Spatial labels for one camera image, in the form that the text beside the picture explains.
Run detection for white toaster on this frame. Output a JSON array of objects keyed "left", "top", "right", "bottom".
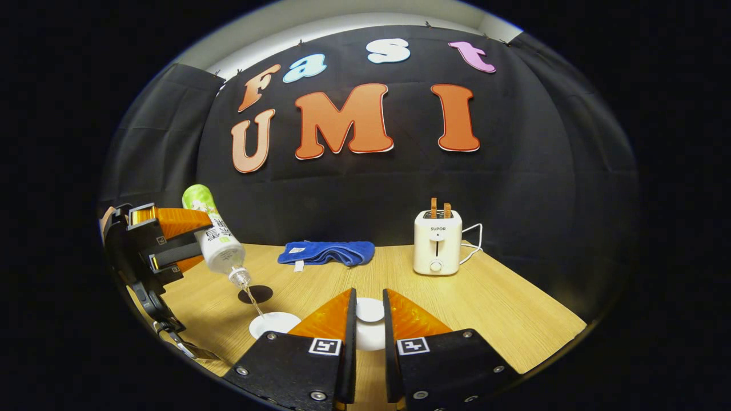
[{"left": 413, "top": 209, "right": 463, "bottom": 276}]

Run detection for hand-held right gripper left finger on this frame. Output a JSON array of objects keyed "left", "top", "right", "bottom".
[{"left": 223, "top": 287, "right": 358, "bottom": 411}]

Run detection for white toaster cable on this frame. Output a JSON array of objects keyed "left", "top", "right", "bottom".
[{"left": 460, "top": 223, "right": 484, "bottom": 266}]

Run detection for black backdrop cloth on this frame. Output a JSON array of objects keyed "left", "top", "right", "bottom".
[{"left": 97, "top": 26, "right": 640, "bottom": 320}]

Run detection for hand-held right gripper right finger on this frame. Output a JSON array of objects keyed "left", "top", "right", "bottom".
[{"left": 383, "top": 288, "right": 521, "bottom": 411}]

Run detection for blue folded towel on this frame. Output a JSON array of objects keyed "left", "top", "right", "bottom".
[{"left": 278, "top": 240, "right": 376, "bottom": 272}]

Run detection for clear water bottle green label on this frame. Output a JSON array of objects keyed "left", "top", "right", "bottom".
[{"left": 182, "top": 184, "right": 252, "bottom": 288}]

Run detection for dark round coaster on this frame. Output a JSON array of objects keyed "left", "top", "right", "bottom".
[{"left": 238, "top": 285, "right": 274, "bottom": 304}]

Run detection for white teacup lid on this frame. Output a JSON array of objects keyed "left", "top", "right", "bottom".
[{"left": 355, "top": 297, "right": 387, "bottom": 351}]

